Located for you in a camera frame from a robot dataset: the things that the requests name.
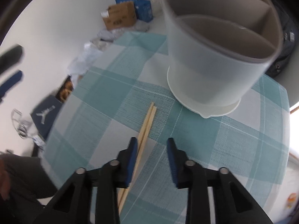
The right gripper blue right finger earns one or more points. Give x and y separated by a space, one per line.
177 159

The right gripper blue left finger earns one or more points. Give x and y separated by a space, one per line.
127 160

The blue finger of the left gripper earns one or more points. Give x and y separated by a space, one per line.
10 58
9 83

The wooden chopstick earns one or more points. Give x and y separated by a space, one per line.
138 159
139 140

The navy Jordan shoe box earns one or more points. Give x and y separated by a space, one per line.
44 115

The teal plaid tablecloth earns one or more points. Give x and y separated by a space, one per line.
109 105

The white plastic bag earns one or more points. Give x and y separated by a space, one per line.
92 51

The brown cardboard box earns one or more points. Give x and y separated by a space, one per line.
119 16

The white cylindrical utensil holder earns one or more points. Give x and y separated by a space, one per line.
218 50

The blue cardboard box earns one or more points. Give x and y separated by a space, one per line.
143 9

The black backpack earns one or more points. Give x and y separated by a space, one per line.
290 39

